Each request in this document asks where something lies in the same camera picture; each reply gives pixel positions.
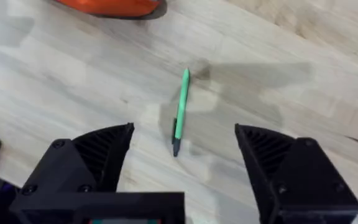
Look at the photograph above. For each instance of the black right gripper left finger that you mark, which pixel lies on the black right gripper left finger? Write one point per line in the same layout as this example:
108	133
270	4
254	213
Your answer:
73	168

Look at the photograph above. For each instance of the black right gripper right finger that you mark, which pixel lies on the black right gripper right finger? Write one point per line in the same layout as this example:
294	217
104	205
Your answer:
297	180

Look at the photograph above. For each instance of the orange zip bag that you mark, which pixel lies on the orange zip bag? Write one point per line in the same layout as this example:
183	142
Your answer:
110	7

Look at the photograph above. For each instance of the green pen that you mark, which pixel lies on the green pen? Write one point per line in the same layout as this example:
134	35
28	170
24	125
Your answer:
181	109

